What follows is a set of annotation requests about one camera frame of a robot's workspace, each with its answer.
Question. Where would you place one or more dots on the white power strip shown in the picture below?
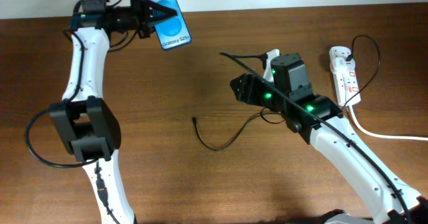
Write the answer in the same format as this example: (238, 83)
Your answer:
(346, 84)

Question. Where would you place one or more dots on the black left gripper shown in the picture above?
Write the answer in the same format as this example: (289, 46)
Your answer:
(146, 13)

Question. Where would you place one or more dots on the blue Galaxy smartphone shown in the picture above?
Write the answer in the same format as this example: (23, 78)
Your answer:
(173, 32)

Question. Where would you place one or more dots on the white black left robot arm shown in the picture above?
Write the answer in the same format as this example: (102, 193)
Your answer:
(86, 126)

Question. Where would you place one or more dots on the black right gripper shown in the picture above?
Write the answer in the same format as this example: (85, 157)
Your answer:
(254, 86)

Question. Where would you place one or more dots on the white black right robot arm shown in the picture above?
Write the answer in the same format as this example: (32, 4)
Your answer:
(320, 122)

